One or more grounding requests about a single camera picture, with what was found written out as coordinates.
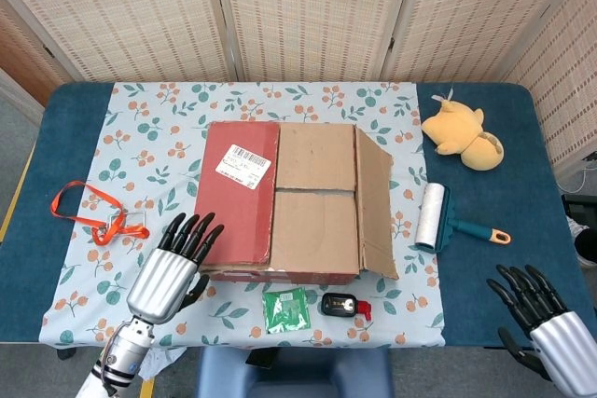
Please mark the red cardboard shipping box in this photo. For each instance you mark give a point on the red cardboard shipping box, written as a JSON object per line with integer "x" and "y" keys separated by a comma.
{"x": 312, "y": 230}

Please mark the woven folding screen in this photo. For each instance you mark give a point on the woven folding screen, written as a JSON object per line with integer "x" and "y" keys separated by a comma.
{"x": 303, "y": 11}

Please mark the green foil sachet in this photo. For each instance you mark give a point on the green foil sachet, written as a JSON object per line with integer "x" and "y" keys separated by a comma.
{"x": 284, "y": 311}

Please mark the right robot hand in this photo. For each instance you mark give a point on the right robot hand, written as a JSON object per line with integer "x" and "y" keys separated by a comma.
{"x": 564, "y": 347}

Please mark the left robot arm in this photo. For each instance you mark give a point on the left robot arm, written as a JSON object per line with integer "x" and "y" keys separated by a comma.
{"x": 126, "y": 356}

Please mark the yellow plush toy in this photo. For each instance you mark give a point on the yellow plush toy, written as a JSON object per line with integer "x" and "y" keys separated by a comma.
{"x": 466, "y": 137}

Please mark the floral print tablecloth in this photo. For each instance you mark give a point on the floral print tablecloth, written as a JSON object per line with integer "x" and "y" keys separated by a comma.
{"x": 140, "y": 137}

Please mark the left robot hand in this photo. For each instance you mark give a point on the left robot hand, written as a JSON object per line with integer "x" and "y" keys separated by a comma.
{"x": 158, "y": 281}

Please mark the clear badge holder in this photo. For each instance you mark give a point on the clear badge holder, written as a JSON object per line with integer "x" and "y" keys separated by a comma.
{"x": 133, "y": 217}

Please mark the crumpled white paper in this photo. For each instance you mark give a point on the crumpled white paper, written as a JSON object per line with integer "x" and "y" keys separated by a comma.
{"x": 156, "y": 363}

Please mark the black ink bottle red cap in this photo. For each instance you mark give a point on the black ink bottle red cap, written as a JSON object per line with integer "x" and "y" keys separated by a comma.
{"x": 338, "y": 305}

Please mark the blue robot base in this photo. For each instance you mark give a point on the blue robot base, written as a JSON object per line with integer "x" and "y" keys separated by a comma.
{"x": 289, "y": 379}

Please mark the black item beside table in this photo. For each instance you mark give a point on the black item beside table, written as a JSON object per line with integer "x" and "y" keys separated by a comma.
{"x": 583, "y": 211}

